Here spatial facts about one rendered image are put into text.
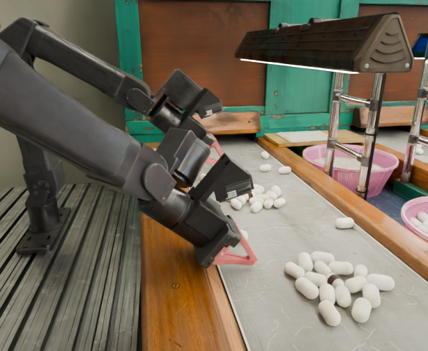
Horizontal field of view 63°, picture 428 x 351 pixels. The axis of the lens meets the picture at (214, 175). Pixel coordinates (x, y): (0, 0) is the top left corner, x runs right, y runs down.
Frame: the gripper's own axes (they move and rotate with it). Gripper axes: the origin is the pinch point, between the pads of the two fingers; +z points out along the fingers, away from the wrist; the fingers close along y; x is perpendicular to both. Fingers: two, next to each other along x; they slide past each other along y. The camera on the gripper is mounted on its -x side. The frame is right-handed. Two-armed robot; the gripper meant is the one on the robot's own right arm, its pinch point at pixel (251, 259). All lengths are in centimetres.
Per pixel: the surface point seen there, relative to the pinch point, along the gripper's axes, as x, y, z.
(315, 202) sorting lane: -13.0, 21.5, 17.8
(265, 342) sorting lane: 3.1, -14.6, -0.9
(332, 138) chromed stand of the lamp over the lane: -27.7, 33.3, 17.4
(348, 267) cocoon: -9.0, -5.1, 10.6
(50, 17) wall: 1, 155, -73
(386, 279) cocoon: -11.4, -9.2, 13.0
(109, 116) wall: 24, 155, -23
